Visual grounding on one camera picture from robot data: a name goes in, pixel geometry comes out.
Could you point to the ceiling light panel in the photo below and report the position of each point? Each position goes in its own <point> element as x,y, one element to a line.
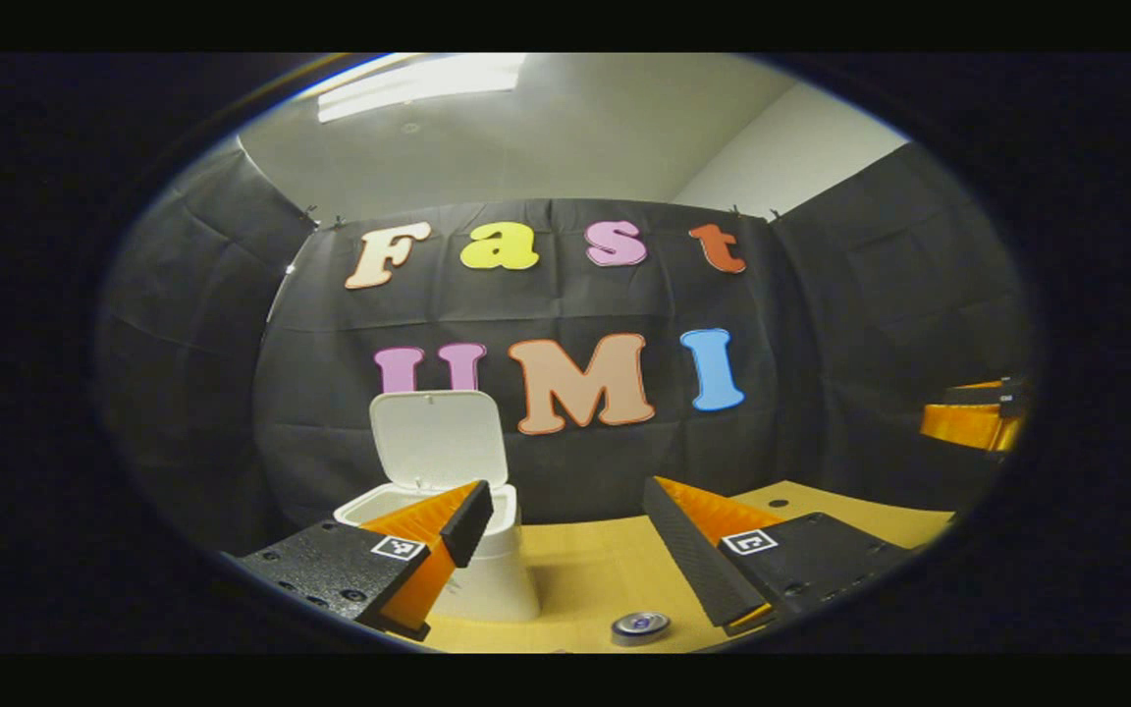
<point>418,83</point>

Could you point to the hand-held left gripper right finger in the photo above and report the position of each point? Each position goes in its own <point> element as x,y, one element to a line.
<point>693,560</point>

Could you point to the black backdrop cloth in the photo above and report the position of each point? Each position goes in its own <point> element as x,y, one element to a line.
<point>821,324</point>

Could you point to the blue silver pop can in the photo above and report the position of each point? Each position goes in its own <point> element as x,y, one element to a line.
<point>640,628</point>

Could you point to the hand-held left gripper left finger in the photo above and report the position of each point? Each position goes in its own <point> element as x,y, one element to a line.
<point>467,525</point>

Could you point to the white desktop garbage bin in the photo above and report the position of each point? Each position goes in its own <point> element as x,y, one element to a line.
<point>438,442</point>

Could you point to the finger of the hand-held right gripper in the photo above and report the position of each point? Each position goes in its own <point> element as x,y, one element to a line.
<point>973,427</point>

